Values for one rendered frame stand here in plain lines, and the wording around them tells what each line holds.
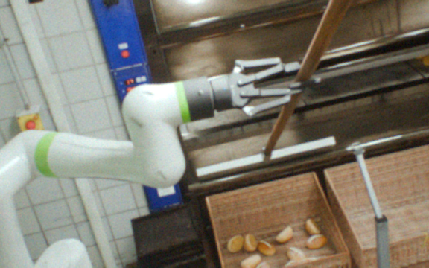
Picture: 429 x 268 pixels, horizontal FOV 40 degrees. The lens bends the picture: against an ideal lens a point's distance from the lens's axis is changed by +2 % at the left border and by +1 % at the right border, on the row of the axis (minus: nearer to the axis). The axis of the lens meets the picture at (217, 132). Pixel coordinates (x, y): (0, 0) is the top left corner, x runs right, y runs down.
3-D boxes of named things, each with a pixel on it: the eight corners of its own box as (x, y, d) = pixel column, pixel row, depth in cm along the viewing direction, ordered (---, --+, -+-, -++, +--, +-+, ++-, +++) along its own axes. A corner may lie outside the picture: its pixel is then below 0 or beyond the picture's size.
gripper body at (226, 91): (208, 83, 133) (247, 74, 134) (216, 118, 131) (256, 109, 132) (208, 72, 126) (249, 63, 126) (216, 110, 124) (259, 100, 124)
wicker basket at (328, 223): (213, 239, 301) (203, 196, 287) (319, 214, 304) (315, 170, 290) (229, 310, 259) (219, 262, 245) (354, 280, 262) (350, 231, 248)
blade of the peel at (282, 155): (335, 144, 230) (333, 136, 231) (197, 176, 227) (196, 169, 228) (319, 158, 265) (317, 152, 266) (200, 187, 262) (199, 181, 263)
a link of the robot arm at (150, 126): (115, 97, 120) (117, 85, 131) (129, 154, 125) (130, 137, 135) (182, 83, 121) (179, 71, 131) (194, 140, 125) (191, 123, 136)
